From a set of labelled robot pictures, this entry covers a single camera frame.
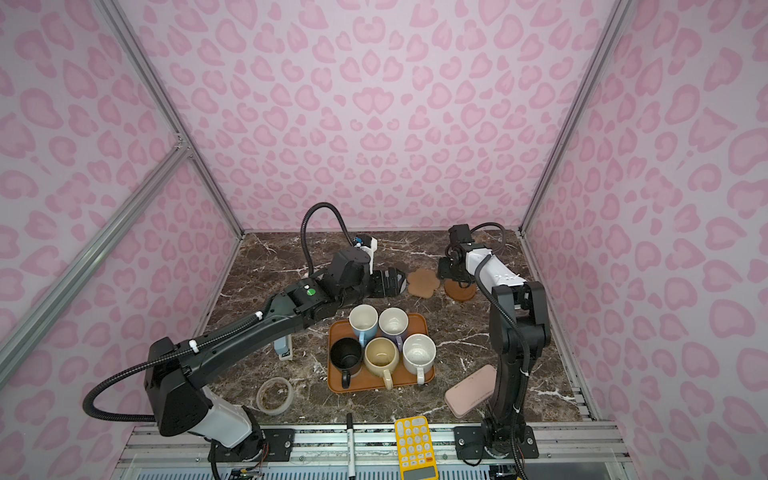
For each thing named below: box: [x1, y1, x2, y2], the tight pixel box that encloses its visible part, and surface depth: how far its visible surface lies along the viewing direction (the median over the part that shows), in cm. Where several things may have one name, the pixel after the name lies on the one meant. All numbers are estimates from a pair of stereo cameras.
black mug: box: [330, 338, 364, 389], surface depth 82 cm
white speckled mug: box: [403, 333, 437, 385], surface depth 83 cm
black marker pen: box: [346, 413, 356, 480], surface depth 74 cm
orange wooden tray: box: [327, 313, 437, 393], surface depth 83 cm
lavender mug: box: [378, 306, 409, 351], surface depth 89 cm
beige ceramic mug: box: [364, 337, 399, 390], surface depth 81 cm
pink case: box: [444, 364, 497, 419], surface depth 81 cm
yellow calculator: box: [394, 416, 439, 480], surface depth 73 cm
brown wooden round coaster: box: [444, 278, 476, 301], surface depth 103 cm
